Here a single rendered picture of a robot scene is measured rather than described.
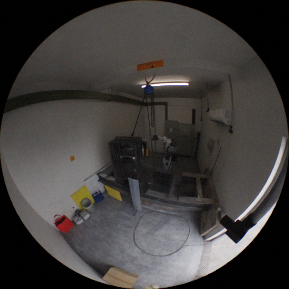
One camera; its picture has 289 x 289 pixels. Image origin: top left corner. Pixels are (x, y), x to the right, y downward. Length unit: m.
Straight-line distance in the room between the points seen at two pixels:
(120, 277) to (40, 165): 2.13
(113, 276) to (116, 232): 1.01
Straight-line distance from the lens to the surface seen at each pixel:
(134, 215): 2.23
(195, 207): 2.01
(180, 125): 4.16
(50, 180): 2.00
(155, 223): 2.16
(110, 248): 2.14
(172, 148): 2.24
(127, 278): 1.85
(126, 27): 1.04
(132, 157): 1.43
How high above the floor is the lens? 2.02
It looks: 19 degrees down
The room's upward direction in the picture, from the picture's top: 2 degrees counter-clockwise
